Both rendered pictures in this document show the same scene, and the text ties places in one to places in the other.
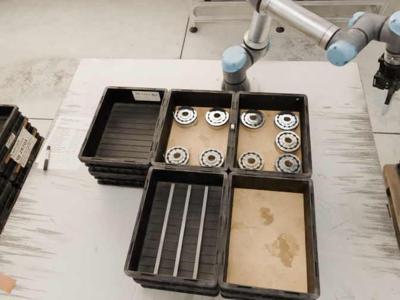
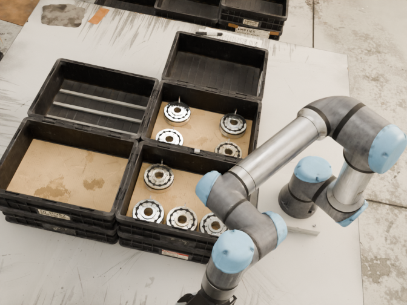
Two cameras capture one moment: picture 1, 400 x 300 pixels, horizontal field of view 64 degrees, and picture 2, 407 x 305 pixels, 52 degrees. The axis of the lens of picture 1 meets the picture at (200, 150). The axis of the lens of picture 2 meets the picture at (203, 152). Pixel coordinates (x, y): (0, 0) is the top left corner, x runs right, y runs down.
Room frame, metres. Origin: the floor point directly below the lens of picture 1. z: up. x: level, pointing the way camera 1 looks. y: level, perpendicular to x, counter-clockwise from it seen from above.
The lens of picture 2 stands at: (0.58, -0.95, 2.10)
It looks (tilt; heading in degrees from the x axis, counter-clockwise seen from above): 54 degrees down; 76
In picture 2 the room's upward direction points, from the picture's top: 12 degrees clockwise
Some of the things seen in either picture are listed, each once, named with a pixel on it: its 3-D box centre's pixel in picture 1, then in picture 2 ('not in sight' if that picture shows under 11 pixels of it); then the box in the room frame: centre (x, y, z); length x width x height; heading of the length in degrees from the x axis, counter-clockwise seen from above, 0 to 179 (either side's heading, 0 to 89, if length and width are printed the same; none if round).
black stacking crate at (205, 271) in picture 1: (181, 225); (97, 107); (0.41, 0.10, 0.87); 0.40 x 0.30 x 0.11; 165
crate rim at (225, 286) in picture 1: (268, 228); (66, 164); (0.34, -0.19, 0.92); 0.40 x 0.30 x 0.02; 165
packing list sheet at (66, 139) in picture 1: (66, 140); (228, 46); (1.00, 0.66, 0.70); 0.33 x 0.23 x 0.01; 166
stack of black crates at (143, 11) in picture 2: not in sight; (128, 16); (0.48, 1.43, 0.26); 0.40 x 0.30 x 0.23; 166
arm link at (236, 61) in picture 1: (235, 63); (311, 177); (1.16, -0.23, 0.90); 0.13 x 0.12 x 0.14; 127
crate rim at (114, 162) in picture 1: (126, 123); (217, 65); (0.88, 0.29, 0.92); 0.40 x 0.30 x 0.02; 165
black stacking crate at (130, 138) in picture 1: (129, 130); (215, 74); (0.88, 0.29, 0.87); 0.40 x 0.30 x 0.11; 165
